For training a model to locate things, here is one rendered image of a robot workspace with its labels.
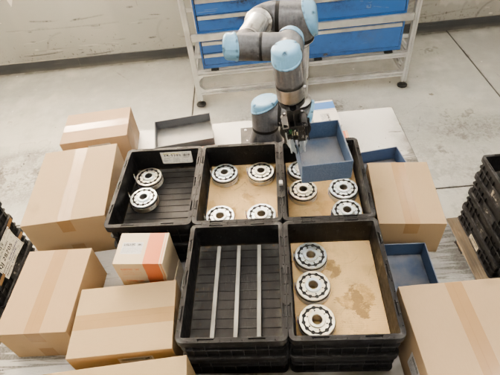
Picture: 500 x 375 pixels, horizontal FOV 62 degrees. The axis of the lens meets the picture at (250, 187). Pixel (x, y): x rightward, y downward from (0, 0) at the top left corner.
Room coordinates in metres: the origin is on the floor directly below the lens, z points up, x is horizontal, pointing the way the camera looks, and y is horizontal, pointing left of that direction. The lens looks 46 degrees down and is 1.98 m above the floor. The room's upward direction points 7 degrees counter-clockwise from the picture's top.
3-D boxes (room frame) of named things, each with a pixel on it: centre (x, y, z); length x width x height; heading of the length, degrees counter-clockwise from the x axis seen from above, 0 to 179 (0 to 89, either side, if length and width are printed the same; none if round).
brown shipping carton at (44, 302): (0.76, 0.68, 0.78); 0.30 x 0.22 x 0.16; 175
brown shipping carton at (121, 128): (1.62, 0.67, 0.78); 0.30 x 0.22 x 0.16; 92
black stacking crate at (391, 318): (0.65, -0.22, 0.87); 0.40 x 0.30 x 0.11; 174
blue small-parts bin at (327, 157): (0.98, -0.23, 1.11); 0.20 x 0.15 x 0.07; 179
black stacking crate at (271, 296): (0.68, 0.08, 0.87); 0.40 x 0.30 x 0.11; 174
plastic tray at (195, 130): (1.58, 0.28, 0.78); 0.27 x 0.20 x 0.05; 94
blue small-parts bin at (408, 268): (0.73, -0.49, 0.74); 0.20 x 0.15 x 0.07; 174
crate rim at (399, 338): (0.65, -0.22, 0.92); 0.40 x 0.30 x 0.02; 174
